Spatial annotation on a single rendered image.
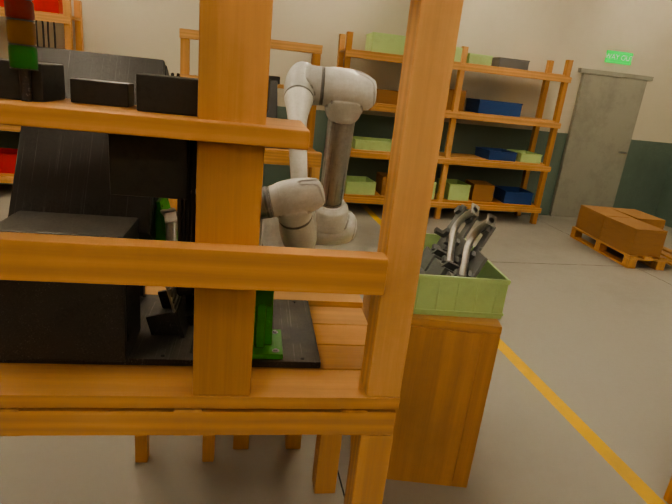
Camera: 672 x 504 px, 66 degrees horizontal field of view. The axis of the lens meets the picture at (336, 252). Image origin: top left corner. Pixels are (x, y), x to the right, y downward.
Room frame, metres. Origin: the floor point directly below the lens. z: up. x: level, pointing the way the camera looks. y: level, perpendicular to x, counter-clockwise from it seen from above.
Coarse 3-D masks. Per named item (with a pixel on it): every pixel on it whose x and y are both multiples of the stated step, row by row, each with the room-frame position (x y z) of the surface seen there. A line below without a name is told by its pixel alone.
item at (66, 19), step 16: (0, 0) 5.80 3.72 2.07; (48, 0) 5.90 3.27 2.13; (64, 0) 5.91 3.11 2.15; (48, 16) 5.83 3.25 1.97; (64, 16) 5.87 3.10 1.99; (80, 16) 6.34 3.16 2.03; (48, 32) 5.83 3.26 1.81; (64, 32) 5.90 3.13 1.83; (80, 32) 6.34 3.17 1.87; (80, 48) 6.33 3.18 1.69; (0, 128) 5.71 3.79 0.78; (16, 128) 5.75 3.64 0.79; (0, 160) 5.78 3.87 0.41; (0, 176) 5.71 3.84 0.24
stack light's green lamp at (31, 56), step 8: (8, 48) 1.06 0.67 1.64; (16, 48) 1.05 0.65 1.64; (24, 48) 1.06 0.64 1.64; (32, 48) 1.07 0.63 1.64; (16, 56) 1.05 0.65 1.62; (24, 56) 1.06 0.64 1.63; (32, 56) 1.07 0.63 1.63; (16, 64) 1.05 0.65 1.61; (24, 64) 1.06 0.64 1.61; (32, 64) 1.07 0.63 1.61
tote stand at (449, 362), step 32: (416, 320) 1.88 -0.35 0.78; (448, 320) 1.89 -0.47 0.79; (480, 320) 1.92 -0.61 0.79; (416, 352) 1.89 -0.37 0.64; (448, 352) 1.88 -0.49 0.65; (480, 352) 1.88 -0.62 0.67; (416, 384) 1.89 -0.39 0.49; (448, 384) 1.88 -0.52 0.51; (480, 384) 1.88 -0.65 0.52; (416, 416) 1.88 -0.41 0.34; (448, 416) 1.88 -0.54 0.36; (480, 416) 1.88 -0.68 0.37; (416, 448) 1.88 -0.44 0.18; (448, 448) 1.88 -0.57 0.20; (416, 480) 1.88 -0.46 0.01; (448, 480) 1.88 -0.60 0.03
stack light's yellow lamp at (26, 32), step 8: (8, 24) 1.05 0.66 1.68; (16, 24) 1.05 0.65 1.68; (24, 24) 1.06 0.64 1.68; (32, 24) 1.07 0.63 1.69; (8, 32) 1.05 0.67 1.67; (16, 32) 1.05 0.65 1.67; (24, 32) 1.06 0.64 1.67; (32, 32) 1.07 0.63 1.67; (8, 40) 1.06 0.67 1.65; (16, 40) 1.05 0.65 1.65; (24, 40) 1.06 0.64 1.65; (32, 40) 1.07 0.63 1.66
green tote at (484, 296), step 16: (432, 240) 2.54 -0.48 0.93; (480, 272) 2.24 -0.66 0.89; (496, 272) 2.08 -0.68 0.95; (432, 288) 1.92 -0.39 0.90; (448, 288) 1.93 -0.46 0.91; (464, 288) 1.94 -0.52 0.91; (480, 288) 1.95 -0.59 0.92; (496, 288) 1.96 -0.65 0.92; (416, 304) 1.91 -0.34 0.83; (432, 304) 1.93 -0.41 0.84; (448, 304) 1.93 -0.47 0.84; (464, 304) 1.94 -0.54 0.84; (480, 304) 1.95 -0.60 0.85; (496, 304) 1.96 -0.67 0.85
